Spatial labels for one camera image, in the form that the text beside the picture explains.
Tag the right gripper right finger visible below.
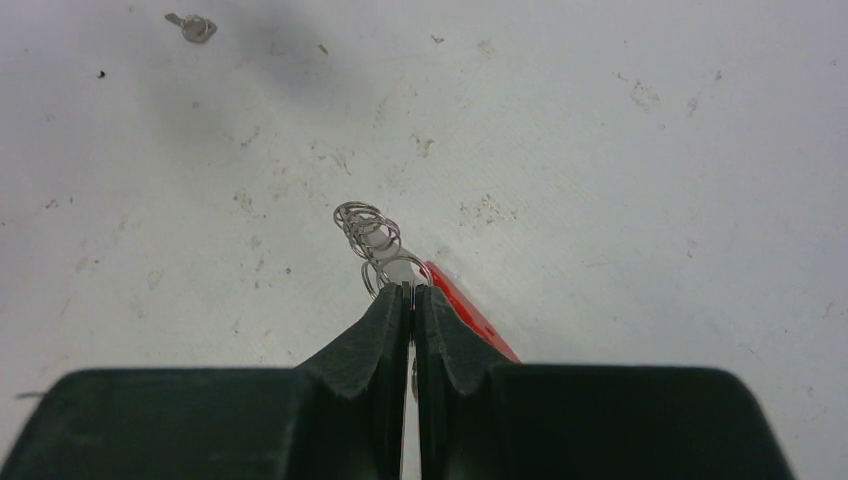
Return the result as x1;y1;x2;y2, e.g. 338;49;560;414
414;287;793;479

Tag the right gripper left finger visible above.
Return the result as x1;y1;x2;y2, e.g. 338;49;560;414
1;285;411;479

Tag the small silver key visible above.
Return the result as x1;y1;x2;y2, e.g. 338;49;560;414
164;13;217;44

